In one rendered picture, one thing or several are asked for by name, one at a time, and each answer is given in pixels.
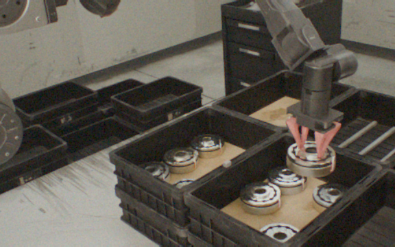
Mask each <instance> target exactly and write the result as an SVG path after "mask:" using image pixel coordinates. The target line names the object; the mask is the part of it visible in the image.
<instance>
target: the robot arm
mask: <svg viewBox="0 0 395 247"><path fill-rule="evenodd" d="M68 1H69V0H44V2H45V8H46V11H47V18H48V24H52V23H57V22H58V14H57V10H56V8H58V7H61V6H64V5H67V2H68ZM255 1H256V3H257V5H258V6H259V8H260V10H261V11H262V13H263V16H264V18H265V20H266V23H267V28H268V30H269V31H270V33H271V35H272V36H273V38H274V39H273V40H272V42H273V44H274V46H275V48H276V50H277V51H278V53H279V55H280V57H281V59H282V60H283V62H284V63H285V65H287V66H288V67H289V69H290V70H291V71H293V70H295V69H299V68H301V67H303V66H304V69H303V80H302V97H301V101H300V102H297V103H295V104H293V105H291V106H289V107H287V108H286V115H288V114H291V115H292V117H291V118H289V119H288V120H287V125H288V127H289V129H290V130H291V133H292V135H293V136H294V138H295V140H296V143H297V145H298V148H299V150H300V148H301V147H303V146H304V144H305V141H306V138H307V133H308V130H309V129H311V130H314V131H315V142H316V148H317V153H318V157H319V158H320V157H321V156H323V154H324V152H325V150H326V148H327V146H328V144H329V142H330V141H331V139H332V138H333V137H334V135H335V134H336V132H337V131H338V130H339V128H340V127H341V124H340V123H337V122H335V121H338V122H339V121H341V120H342V119H343V115H344V114H343V113H342V112H339V111H337V110H333V109H331V108H329V102H330V96H331V83H334V82H337V81H340V80H343V79H344V78H347V77H349V76H352V75H354V74H355V73H356V72H357V69H358V66H359V63H358V60H357V57H356V55H354V54H353V52H351V51H349V50H346V48H345V47H344V46H343V45H342V44H338V45H332V46H329V45H327V46H325V45H324V43H323V42H322V40H321V39H320V37H319V35H318V33H317V31H316V29H315V28H314V26H313V24H312V22H311V21H310V19H309V18H306V17H305V15H304V14H303V12H302V10H301V9H300V8H299V7H298V6H297V5H296V4H295V3H294V2H293V1H292V0H255ZM79 2H80V3H81V5H82V6H83V8H84V9H86V10H88V11H89V12H92V13H93V14H97V15H101V16H106V15H110V14H112V13H114V12H115V11H116V10H117V8H118V6H119V4H120V2H121V0H79ZM298 126H302V136H301V140H300V135H299V132H298ZM324 139H325V140H324ZM323 143H324V144H323Z"/></svg>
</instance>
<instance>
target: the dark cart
mask: <svg viewBox="0 0 395 247"><path fill-rule="evenodd" d="M253 1H254V2H255V3H256V1H255V0H236V1H231V2H228V3H224V4H221V5H220V9H221V21H222V48H223V61H224V76H225V90H226V96H228V95H230V94H232V93H235V92H237V91H239V90H241V89H243V88H245V87H247V86H250V85H251V84H254V83H255V82H258V81H260V80H262V79H264V78H266V77H269V76H271V75H273V74H275V73H277V72H279V71H282V70H285V69H288V70H290V69H289V67H288V66H287V65H285V63H284V62H283V60H282V59H281V57H280V55H279V53H278V51H277V50H276V48H275V46H274V44H273V42H272V40H273V39H274V38H273V36H272V35H271V33H270V31H269V30H268V28H267V23H266V20H265V18H264V16H263V13H262V11H261V10H259V11H258V10H251V9H247V8H249V7H251V5H250V3H251V2H253ZM342 1H343V0H304V1H299V3H295V4H296V5H297V6H298V7H299V8H300V9H301V10H302V12H303V14H304V15H305V17H306V18H309V19H310V21H311V22H312V24H313V26H314V28H315V29H316V31H317V33H318V35H319V37H320V39H321V40H322V42H323V43H324V45H325V46H327V45H329V46H332V45H338V44H341V36H342V33H341V24H342Z"/></svg>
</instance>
